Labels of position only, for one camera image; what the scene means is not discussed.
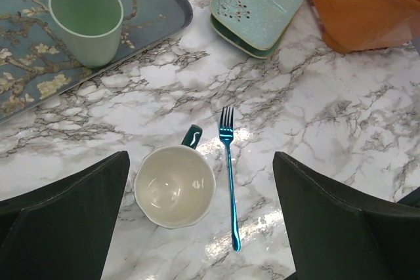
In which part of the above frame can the lower teal rectangular dish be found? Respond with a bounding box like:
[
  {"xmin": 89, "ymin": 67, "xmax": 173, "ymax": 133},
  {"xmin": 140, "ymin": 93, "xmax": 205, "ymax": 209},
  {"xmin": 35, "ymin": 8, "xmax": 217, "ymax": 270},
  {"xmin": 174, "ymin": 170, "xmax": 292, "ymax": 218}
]
[{"xmin": 210, "ymin": 14, "xmax": 283, "ymax": 59}]

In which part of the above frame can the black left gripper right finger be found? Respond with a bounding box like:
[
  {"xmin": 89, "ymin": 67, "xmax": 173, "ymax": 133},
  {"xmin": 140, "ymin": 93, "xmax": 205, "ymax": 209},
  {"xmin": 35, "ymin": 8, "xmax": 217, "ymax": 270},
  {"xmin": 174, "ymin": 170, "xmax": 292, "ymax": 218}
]
[{"xmin": 273, "ymin": 151, "xmax": 419, "ymax": 279}]

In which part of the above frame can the green plastic cup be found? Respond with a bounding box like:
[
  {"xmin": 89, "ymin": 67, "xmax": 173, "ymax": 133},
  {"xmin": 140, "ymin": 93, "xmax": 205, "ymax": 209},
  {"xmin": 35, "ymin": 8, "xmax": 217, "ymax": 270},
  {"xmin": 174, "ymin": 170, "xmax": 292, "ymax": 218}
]
[{"xmin": 49, "ymin": 0, "xmax": 124, "ymax": 68}]

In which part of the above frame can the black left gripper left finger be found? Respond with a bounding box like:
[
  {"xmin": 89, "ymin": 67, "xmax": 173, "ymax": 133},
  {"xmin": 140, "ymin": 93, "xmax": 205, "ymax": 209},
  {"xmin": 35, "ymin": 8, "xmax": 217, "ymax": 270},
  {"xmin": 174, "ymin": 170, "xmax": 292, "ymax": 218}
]
[{"xmin": 1, "ymin": 151, "xmax": 130, "ymax": 279}]

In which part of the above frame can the upper teal rectangular dish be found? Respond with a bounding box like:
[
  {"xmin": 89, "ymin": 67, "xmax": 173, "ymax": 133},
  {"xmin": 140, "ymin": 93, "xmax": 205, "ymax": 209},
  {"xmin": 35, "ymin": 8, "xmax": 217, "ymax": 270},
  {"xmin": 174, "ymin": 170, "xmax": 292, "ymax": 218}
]
[{"xmin": 209, "ymin": 0, "xmax": 303, "ymax": 51}]

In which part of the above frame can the floral teal serving tray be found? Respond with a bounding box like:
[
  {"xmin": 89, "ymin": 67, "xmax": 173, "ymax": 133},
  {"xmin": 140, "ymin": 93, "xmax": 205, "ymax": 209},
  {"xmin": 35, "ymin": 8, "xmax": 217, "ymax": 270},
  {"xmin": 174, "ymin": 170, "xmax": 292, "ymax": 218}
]
[{"xmin": 1, "ymin": 0, "xmax": 193, "ymax": 121}]

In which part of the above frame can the grey mug white inside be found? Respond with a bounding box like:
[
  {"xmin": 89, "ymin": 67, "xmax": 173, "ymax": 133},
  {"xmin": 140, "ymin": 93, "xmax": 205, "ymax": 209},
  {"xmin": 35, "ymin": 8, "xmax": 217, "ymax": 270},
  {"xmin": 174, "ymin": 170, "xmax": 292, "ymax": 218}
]
[{"xmin": 134, "ymin": 125, "xmax": 216, "ymax": 230}]

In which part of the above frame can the blue metal fork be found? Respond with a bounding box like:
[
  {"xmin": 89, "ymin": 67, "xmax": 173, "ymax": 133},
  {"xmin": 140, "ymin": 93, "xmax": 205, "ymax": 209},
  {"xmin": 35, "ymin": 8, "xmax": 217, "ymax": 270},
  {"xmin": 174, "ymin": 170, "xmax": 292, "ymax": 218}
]
[{"xmin": 219, "ymin": 106, "xmax": 242, "ymax": 252}]

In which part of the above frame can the teal rectangular dish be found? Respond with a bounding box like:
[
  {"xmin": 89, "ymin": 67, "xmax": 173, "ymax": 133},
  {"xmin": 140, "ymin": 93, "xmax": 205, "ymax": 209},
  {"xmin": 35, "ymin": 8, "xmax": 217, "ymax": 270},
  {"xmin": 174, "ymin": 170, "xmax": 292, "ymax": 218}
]
[
  {"xmin": 210, "ymin": 14, "xmax": 283, "ymax": 59},
  {"xmin": 209, "ymin": 0, "xmax": 303, "ymax": 51}
]

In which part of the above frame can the orange plastic bin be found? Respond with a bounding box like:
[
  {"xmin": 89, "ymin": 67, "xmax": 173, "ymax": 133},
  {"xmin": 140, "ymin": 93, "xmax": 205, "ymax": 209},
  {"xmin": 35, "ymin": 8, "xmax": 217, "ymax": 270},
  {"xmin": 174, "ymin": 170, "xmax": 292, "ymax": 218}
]
[{"xmin": 312, "ymin": 0, "xmax": 419, "ymax": 54}]

